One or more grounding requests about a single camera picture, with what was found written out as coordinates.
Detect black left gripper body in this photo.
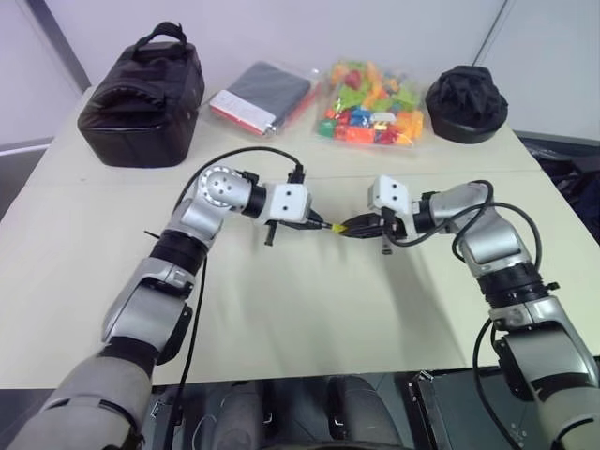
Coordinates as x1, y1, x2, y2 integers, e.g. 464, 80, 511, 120
261, 216, 314, 248

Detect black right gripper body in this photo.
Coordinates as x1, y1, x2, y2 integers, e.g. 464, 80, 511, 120
373, 204, 410, 257

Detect clear bag of colourful blocks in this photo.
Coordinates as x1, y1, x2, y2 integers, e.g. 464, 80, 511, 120
310, 57, 428, 159

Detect plastic packet with dark cloth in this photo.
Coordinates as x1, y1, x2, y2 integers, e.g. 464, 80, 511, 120
207, 60, 323, 140

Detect round black fabric pouch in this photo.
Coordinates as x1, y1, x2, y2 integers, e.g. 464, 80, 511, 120
424, 65, 510, 146

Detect black fabric carry bag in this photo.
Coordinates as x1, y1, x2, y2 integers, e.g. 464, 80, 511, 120
76, 21, 208, 168

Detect black flat box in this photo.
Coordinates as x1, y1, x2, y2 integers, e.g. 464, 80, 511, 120
406, 368, 563, 450

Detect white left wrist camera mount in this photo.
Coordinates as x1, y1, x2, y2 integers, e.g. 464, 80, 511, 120
270, 183, 313, 224

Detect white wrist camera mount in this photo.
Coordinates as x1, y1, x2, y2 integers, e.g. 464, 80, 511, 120
367, 174, 413, 213
270, 183, 313, 224

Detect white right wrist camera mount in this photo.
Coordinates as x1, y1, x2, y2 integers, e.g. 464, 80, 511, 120
367, 174, 413, 213

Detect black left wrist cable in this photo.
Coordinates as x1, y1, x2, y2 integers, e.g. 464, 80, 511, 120
172, 145, 307, 213

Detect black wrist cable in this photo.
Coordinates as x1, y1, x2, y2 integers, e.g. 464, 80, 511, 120
385, 179, 546, 274
172, 145, 307, 213

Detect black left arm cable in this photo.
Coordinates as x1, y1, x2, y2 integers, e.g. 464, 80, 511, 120
170, 252, 210, 428

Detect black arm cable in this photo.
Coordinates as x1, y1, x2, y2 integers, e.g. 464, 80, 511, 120
471, 317, 507, 450
170, 252, 210, 428

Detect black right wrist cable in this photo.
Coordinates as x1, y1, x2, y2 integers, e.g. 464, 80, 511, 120
385, 179, 546, 274

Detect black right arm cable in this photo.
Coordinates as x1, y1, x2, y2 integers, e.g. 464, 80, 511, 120
471, 317, 507, 450

